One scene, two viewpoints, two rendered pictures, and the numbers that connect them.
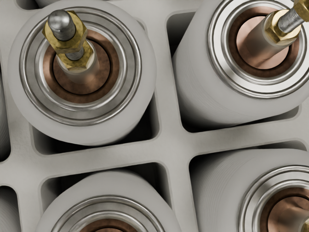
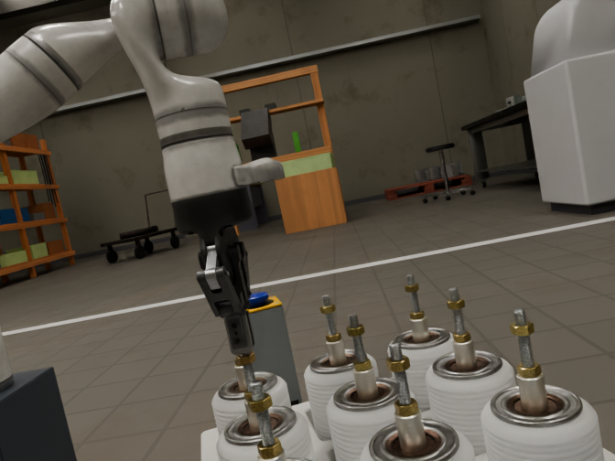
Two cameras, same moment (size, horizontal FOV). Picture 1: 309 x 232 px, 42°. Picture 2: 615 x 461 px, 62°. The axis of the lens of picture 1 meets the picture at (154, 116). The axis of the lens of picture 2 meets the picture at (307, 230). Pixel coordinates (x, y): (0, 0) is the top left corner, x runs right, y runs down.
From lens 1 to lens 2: 50 cm
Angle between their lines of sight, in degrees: 89
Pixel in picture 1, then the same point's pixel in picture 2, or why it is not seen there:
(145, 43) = (391, 409)
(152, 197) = (296, 434)
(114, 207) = (288, 419)
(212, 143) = not seen: outside the picture
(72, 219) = (282, 410)
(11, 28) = not seen: hidden behind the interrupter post
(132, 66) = (373, 404)
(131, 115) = (344, 415)
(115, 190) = (299, 420)
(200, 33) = not seen: hidden behind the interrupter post
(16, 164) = (319, 444)
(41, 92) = (349, 387)
